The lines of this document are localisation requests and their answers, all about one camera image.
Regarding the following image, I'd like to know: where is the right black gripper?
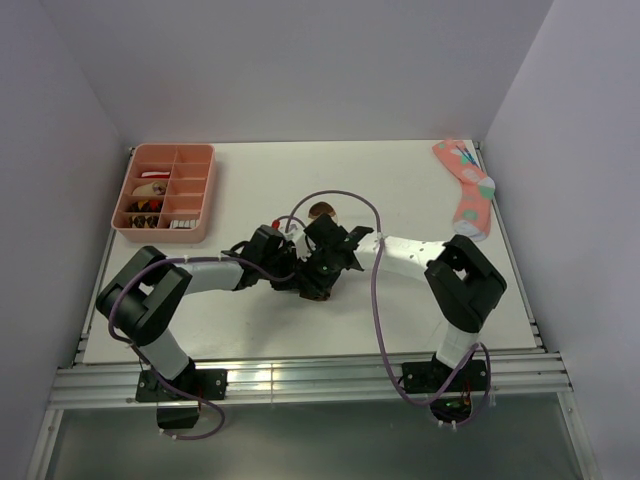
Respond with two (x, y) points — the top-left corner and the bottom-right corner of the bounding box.
(292, 244), (341, 299)

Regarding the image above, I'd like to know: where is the brown striped sock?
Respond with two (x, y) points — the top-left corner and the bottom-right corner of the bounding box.
(297, 202), (347, 301)

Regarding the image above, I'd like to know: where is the white black striped sock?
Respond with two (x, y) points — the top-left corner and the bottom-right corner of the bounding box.
(169, 219), (200, 230)

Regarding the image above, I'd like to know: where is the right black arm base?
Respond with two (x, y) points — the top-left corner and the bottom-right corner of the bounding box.
(398, 357), (491, 427)

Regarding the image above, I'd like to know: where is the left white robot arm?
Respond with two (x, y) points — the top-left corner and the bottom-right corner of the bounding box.
(95, 225), (297, 399)

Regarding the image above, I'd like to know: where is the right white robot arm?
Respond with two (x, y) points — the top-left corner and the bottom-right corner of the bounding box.
(301, 214), (507, 390)

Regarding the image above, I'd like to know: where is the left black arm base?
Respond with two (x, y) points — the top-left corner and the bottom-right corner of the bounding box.
(134, 369), (228, 440)

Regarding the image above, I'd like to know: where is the pink divided organizer tray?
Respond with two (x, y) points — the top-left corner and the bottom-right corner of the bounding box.
(111, 143), (216, 244)

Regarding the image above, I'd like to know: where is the beige rolled sock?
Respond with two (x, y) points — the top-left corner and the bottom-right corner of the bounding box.
(131, 181), (167, 197)

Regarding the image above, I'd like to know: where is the brown argyle rolled sock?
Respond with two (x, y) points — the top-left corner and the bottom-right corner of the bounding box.
(129, 214), (160, 229)

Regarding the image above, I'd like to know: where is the dark argyle rolled sock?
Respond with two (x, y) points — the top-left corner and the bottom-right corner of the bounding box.
(129, 199), (163, 213)

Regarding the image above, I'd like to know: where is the red white rolled sock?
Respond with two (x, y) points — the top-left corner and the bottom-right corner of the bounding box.
(139, 171), (171, 179)

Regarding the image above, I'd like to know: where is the pink patterned sock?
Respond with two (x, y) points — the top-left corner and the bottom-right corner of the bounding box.
(432, 139), (496, 242)

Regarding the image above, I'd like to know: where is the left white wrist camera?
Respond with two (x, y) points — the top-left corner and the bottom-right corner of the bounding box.
(271, 215), (306, 247)

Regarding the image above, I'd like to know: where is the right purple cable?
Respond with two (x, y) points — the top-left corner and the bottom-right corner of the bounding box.
(287, 188), (494, 429)

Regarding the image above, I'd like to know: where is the purple cable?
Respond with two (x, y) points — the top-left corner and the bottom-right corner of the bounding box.
(287, 188), (494, 429)
(108, 214), (306, 441)

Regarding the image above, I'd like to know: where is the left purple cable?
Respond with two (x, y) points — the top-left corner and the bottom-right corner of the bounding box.
(108, 214), (306, 441)

